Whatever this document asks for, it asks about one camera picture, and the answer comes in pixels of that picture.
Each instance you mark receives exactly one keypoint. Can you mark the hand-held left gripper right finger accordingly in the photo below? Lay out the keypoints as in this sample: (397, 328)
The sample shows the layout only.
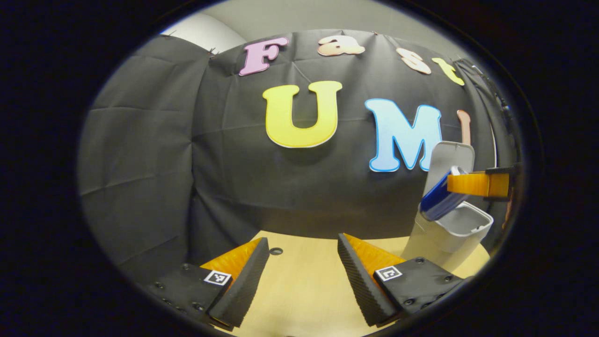
(360, 290)

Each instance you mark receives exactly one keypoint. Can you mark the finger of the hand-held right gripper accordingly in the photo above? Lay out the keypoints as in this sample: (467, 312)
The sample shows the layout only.
(477, 184)

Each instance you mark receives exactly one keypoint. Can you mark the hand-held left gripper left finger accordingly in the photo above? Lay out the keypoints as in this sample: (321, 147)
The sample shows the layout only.
(245, 281)

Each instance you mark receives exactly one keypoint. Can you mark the blue pop can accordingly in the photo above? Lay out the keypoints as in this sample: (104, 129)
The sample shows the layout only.
(437, 201)

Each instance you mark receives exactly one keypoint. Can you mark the white desktop garbage bin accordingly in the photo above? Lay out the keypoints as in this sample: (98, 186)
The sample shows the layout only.
(449, 234)

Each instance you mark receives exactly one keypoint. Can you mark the wooden desktop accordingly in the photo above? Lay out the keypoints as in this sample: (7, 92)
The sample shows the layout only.
(304, 281)

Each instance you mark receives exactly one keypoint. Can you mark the black backdrop cloth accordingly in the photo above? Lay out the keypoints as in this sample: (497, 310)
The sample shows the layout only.
(234, 187)

